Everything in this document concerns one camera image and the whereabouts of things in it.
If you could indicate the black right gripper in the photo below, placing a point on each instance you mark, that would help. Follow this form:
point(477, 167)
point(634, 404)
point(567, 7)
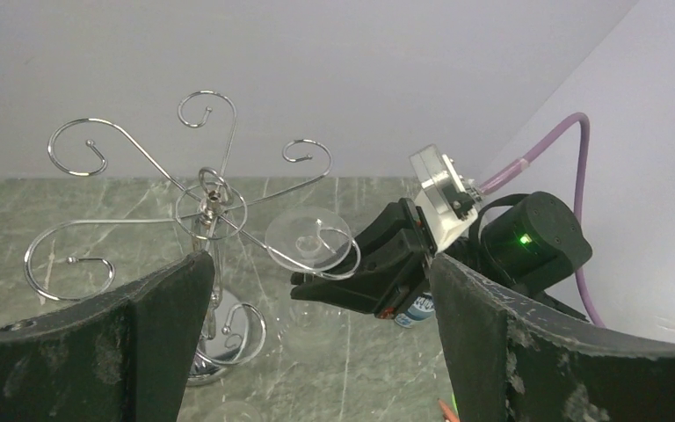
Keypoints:
point(394, 249)

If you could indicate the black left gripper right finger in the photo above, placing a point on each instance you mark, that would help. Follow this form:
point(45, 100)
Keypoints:
point(510, 358)

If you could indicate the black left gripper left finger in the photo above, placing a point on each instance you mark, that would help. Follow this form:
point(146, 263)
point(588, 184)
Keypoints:
point(123, 355)

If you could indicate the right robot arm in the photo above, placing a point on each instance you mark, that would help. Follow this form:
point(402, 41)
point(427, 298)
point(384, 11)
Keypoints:
point(535, 243)

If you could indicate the chrome wine glass rack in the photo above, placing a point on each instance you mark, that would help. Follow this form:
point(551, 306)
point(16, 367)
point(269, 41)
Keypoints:
point(222, 213)

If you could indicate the small clear wine glass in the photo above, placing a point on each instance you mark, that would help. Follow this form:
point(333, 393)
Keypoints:
point(234, 411)

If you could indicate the blue white round tin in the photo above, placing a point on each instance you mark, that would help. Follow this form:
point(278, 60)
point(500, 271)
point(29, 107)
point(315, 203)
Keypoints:
point(420, 310)

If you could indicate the red pen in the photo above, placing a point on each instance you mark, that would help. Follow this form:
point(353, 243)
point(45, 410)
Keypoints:
point(449, 415)

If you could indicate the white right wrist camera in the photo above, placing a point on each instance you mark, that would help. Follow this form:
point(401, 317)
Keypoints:
point(447, 200)

